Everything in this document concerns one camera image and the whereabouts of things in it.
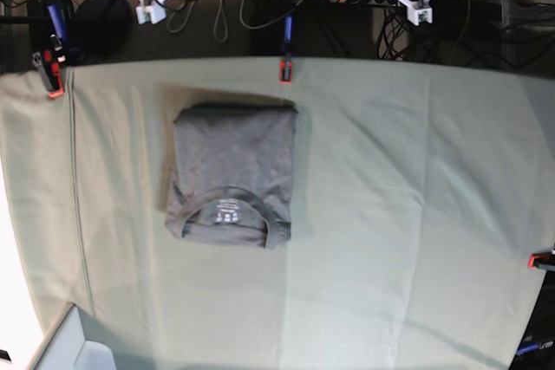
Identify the red right clamp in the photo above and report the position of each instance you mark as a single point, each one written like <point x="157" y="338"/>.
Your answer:
<point x="544" y="261"/>

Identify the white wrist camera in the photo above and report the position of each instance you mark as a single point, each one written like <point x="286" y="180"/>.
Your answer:
<point x="420" y="16"/>
<point x="150" y="13"/>

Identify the black round base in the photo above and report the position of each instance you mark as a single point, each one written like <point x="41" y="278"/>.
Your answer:
<point x="100" y="28"/>

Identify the grey t-shirt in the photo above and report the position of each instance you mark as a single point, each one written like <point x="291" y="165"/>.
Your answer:
<point x="233" y="177"/>

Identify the red black left clamp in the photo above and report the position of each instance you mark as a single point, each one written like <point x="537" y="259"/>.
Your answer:
<point x="50" y="72"/>

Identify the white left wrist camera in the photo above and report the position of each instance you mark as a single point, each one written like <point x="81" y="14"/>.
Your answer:
<point x="420" y="16"/>

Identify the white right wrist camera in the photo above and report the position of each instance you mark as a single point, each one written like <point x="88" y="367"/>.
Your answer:
<point x="150" y="13"/>

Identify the green table cloth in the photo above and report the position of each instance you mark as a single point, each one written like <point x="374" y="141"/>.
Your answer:
<point x="420" y="192"/>

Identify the red centre clamp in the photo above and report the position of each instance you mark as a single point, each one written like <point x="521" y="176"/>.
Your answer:
<point x="285" y="70"/>

